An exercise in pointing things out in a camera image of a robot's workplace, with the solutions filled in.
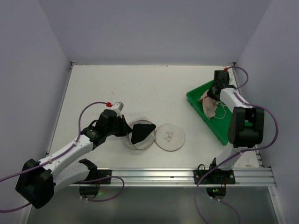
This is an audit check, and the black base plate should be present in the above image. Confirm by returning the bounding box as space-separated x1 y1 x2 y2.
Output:
193 169 236 185
79 169 112 186

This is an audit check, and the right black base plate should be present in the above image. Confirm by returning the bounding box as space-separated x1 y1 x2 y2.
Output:
193 169 236 185

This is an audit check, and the pink bra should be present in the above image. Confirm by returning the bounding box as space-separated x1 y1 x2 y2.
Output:
198 90 226 119

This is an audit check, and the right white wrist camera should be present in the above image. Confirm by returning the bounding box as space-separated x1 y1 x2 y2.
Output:
224 67 234 83

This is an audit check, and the green plastic tray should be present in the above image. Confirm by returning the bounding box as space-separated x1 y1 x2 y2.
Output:
186 79 248 146

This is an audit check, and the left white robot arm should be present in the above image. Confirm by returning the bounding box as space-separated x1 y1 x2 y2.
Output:
15 107 132 209

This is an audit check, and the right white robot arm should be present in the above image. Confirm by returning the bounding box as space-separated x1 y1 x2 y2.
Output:
207 70 264 174

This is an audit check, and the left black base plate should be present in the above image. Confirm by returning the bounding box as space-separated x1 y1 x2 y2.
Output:
79 169 112 186

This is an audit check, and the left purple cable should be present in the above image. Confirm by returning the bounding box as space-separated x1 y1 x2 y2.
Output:
0 100 111 213

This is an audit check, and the aluminium mounting rail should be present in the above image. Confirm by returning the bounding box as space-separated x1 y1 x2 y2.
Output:
70 166 277 188

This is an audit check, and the white mesh laundry bag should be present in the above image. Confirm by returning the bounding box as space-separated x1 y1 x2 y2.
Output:
128 119 185 152

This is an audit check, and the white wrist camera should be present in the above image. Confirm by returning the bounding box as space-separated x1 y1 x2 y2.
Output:
224 67 234 83
110 102 124 111

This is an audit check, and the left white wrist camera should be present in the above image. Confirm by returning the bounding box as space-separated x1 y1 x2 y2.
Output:
110 102 124 111

